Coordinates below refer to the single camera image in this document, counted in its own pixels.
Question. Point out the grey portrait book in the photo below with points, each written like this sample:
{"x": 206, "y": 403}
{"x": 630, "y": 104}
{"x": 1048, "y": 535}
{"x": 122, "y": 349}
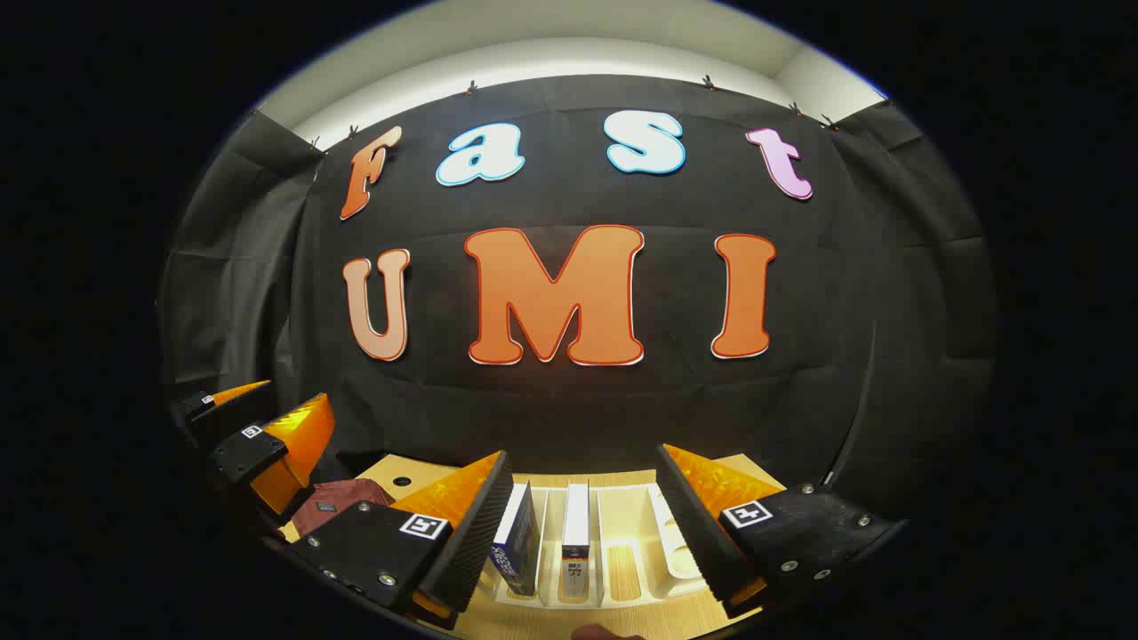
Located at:
{"x": 576, "y": 520}

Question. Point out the blue picture book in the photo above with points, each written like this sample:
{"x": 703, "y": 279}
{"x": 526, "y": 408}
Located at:
{"x": 520, "y": 542}

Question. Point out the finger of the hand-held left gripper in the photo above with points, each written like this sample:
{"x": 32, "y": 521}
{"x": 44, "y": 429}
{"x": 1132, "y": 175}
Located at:
{"x": 191, "y": 411}
{"x": 249, "y": 453}

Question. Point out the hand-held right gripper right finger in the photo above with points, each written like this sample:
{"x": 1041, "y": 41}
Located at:
{"x": 698, "y": 533}

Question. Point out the maroon schoolbag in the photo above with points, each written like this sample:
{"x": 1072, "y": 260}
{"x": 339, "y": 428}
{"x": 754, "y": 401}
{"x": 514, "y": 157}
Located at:
{"x": 342, "y": 498}

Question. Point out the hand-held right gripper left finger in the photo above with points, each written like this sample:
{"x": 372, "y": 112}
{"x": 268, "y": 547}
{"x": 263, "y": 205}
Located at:
{"x": 476, "y": 542}

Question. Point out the white plastic bookshelf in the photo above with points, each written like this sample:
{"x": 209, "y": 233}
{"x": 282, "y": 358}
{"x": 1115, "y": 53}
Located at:
{"x": 627, "y": 516}

